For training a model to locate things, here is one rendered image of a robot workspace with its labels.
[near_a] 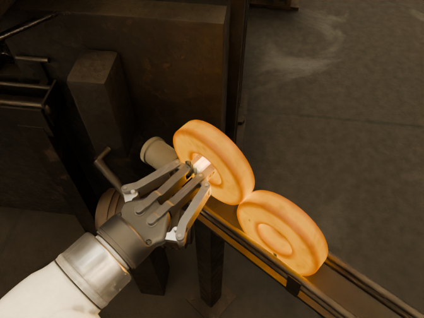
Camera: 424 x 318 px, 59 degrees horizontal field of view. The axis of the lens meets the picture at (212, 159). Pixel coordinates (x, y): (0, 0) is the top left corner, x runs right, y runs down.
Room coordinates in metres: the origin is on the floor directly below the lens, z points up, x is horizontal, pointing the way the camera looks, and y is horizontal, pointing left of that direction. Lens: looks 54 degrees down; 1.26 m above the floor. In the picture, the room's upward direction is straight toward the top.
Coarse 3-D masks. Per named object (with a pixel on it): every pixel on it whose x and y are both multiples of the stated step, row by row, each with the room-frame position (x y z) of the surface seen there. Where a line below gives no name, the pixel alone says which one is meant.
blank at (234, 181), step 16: (192, 128) 0.36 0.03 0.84; (208, 128) 0.36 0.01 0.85; (176, 144) 0.38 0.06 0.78; (192, 144) 0.35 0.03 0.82; (208, 144) 0.33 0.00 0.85; (224, 144) 0.33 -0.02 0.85; (208, 160) 0.33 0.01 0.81; (224, 160) 0.31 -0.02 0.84; (240, 160) 0.32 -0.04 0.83; (192, 176) 0.36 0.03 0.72; (224, 176) 0.31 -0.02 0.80; (240, 176) 0.30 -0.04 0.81; (224, 192) 0.31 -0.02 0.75; (240, 192) 0.29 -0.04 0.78
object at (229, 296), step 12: (204, 228) 0.33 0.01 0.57; (204, 240) 0.33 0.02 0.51; (216, 240) 0.33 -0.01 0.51; (204, 252) 0.33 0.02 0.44; (216, 252) 0.33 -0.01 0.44; (204, 264) 0.33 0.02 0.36; (216, 264) 0.33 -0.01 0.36; (204, 276) 0.33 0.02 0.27; (216, 276) 0.33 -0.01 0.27; (204, 288) 0.34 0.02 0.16; (216, 288) 0.34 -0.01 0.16; (192, 300) 0.34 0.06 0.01; (204, 300) 0.34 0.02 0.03; (216, 300) 0.34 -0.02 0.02; (228, 300) 0.34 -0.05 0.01; (204, 312) 0.30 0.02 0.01; (216, 312) 0.30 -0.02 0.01
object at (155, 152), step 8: (144, 144) 0.45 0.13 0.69; (152, 144) 0.45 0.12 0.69; (160, 144) 0.45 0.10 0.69; (144, 152) 0.44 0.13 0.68; (152, 152) 0.43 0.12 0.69; (160, 152) 0.43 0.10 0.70; (168, 152) 0.43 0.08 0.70; (144, 160) 0.43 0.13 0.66; (152, 160) 0.42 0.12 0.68; (160, 160) 0.42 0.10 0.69; (168, 160) 0.41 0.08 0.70
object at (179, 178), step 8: (184, 168) 0.32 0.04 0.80; (176, 176) 0.31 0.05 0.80; (184, 176) 0.31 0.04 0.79; (168, 184) 0.29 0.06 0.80; (176, 184) 0.30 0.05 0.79; (152, 192) 0.28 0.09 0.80; (160, 192) 0.28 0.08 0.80; (168, 192) 0.29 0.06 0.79; (144, 200) 0.27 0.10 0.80; (152, 200) 0.27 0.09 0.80; (160, 200) 0.27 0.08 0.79; (136, 208) 0.25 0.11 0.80; (144, 208) 0.25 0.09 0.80
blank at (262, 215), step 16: (256, 192) 0.30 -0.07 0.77; (272, 192) 0.29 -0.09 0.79; (240, 208) 0.29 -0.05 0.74; (256, 208) 0.27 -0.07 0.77; (272, 208) 0.26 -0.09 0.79; (288, 208) 0.25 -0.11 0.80; (240, 224) 0.28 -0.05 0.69; (256, 224) 0.26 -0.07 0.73; (272, 224) 0.25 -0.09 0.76; (288, 224) 0.23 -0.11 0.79; (304, 224) 0.23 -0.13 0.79; (256, 240) 0.26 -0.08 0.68; (272, 240) 0.25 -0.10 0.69; (288, 240) 0.22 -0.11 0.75; (304, 240) 0.21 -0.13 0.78; (320, 240) 0.22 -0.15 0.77; (288, 256) 0.22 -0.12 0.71; (304, 256) 0.20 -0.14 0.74; (320, 256) 0.20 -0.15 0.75; (304, 272) 0.20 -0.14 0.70
